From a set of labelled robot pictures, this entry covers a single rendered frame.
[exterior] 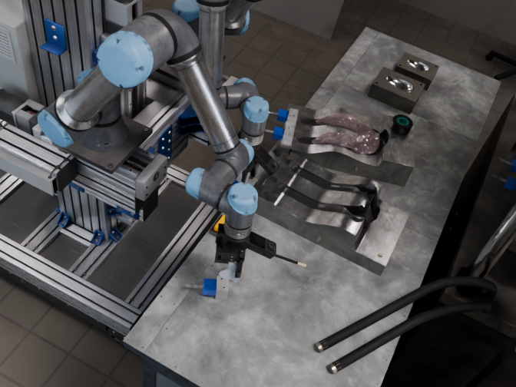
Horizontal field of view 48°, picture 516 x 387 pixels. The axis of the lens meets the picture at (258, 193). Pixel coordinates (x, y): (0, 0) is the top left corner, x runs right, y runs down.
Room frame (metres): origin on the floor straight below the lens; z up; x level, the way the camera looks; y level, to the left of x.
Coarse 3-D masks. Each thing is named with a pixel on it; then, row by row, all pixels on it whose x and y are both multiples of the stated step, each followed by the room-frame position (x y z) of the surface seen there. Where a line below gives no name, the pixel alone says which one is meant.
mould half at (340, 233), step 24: (288, 168) 1.44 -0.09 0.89; (312, 168) 1.47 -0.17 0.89; (264, 192) 1.31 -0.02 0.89; (312, 192) 1.36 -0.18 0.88; (336, 192) 1.37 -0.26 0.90; (264, 216) 1.27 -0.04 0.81; (288, 216) 1.25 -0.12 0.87; (312, 216) 1.25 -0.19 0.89; (336, 216) 1.24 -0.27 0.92; (384, 216) 1.34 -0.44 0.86; (312, 240) 1.21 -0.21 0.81; (336, 240) 1.19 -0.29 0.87; (360, 240) 1.21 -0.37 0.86; (384, 240) 1.23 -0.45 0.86; (360, 264) 1.16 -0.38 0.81; (384, 264) 1.14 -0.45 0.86
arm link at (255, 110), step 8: (256, 96) 1.42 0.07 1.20; (248, 104) 1.37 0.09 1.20; (256, 104) 1.38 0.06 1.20; (264, 104) 1.38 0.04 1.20; (248, 112) 1.36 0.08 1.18; (256, 112) 1.35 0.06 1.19; (264, 112) 1.36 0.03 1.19; (248, 120) 1.35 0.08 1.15; (256, 120) 1.35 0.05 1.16; (264, 120) 1.36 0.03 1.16; (248, 128) 1.35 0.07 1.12; (256, 128) 1.35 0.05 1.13; (264, 128) 1.38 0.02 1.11; (256, 136) 1.35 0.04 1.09
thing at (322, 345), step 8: (408, 296) 1.01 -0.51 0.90; (416, 296) 1.01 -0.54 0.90; (392, 304) 0.98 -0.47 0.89; (400, 304) 0.98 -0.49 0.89; (408, 304) 0.99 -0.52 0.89; (376, 312) 0.95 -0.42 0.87; (384, 312) 0.95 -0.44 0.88; (392, 312) 0.96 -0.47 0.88; (360, 320) 0.91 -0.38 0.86; (368, 320) 0.92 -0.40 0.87; (376, 320) 0.92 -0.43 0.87; (344, 328) 0.89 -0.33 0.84; (352, 328) 0.89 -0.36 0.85; (360, 328) 0.89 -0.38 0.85; (328, 336) 0.86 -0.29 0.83; (336, 336) 0.86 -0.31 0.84; (344, 336) 0.86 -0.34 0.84; (320, 344) 0.83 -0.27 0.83; (328, 344) 0.83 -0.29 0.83
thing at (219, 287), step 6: (204, 282) 0.94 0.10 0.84; (210, 282) 0.95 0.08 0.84; (216, 282) 0.95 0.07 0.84; (222, 282) 0.95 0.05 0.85; (228, 282) 0.95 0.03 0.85; (198, 288) 0.93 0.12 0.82; (204, 288) 0.92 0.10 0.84; (210, 288) 0.93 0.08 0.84; (216, 288) 0.93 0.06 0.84; (222, 288) 0.93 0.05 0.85; (228, 288) 0.93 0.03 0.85; (204, 294) 0.92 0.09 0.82; (210, 294) 0.92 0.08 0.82; (216, 294) 0.92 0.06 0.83; (222, 294) 0.92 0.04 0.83
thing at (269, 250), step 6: (252, 234) 0.96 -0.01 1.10; (258, 234) 0.98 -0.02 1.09; (246, 240) 0.93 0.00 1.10; (252, 240) 0.94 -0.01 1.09; (258, 240) 0.96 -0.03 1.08; (264, 240) 0.97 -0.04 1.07; (270, 240) 0.98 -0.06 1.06; (246, 246) 0.93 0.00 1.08; (252, 246) 0.93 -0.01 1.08; (258, 246) 0.94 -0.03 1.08; (264, 246) 0.95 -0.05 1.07; (270, 246) 0.96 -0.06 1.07; (258, 252) 0.93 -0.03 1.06; (264, 252) 0.94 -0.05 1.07; (270, 252) 0.94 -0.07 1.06; (270, 258) 0.94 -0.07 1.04
